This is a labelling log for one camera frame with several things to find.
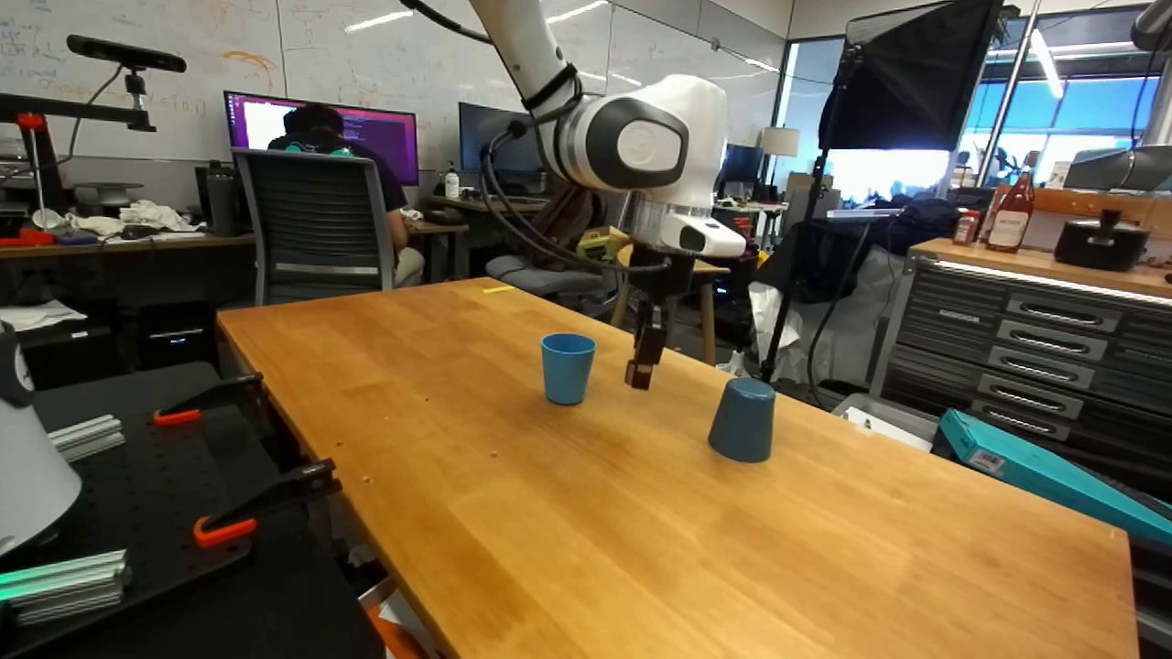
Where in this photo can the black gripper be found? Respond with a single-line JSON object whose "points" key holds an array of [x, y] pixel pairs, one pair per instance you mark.
{"points": [[664, 281]]}

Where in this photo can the silver metal block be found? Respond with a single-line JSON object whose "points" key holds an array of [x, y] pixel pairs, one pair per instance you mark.
{"points": [[637, 380]]}

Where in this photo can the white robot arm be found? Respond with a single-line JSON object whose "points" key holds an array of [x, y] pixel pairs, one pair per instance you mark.
{"points": [[635, 141]]}

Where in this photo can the light blue plastic cup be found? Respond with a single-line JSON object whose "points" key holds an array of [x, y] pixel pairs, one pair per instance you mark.
{"points": [[569, 368]]}

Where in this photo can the dark blue plastic cup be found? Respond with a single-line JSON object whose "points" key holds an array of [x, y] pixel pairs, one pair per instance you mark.
{"points": [[740, 424]]}

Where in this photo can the black softbox studio light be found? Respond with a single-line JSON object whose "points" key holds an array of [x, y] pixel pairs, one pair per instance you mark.
{"points": [[911, 79]]}

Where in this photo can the wooden stool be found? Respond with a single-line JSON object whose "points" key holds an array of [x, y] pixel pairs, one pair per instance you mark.
{"points": [[704, 295]]}

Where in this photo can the dark computer monitor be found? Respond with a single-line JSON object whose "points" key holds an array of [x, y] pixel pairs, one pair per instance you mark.
{"points": [[488, 134]]}

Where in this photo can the purple lit computer monitor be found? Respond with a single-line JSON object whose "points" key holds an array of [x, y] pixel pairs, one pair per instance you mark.
{"points": [[377, 129]]}

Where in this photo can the grey mesh office chair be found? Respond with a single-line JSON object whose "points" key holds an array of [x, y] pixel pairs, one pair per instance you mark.
{"points": [[317, 224]]}

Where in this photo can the bottle with red label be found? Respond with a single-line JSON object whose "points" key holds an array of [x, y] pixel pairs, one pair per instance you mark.
{"points": [[1009, 220]]}

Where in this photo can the seated person in teal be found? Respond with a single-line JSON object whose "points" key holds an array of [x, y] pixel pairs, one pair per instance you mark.
{"points": [[321, 129]]}

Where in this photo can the grey drawer tool cabinet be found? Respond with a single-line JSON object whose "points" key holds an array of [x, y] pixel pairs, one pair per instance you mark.
{"points": [[1037, 350]]}

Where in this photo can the orange black bar clamp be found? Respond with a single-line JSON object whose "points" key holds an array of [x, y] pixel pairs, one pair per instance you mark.
{"points": [[206, 402], [262, 499]]}

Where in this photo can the teal plastic case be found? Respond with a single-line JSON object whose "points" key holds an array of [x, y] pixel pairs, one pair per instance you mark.
{"points": [[1062, 477]]}

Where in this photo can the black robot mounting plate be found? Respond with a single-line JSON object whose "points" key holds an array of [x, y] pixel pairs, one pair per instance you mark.
{"points": [[158, 516]]}

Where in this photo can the white cloth heap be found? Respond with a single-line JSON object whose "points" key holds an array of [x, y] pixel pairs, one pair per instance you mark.
{"points": [[132, 220]]}

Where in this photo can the aluminium extrusion bar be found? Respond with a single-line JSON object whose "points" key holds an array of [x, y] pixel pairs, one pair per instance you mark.
{"points": [[90, 439], [60, 589]]}

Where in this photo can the black stereo camera bar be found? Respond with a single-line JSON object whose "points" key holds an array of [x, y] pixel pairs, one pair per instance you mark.
{"points": [[123, 54]]}

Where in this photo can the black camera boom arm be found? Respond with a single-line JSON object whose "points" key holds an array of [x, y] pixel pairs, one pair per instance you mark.
{"points": [[84, 110]]}

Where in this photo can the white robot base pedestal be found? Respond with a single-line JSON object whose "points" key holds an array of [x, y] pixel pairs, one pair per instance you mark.
{"points": [[28, 477]]}

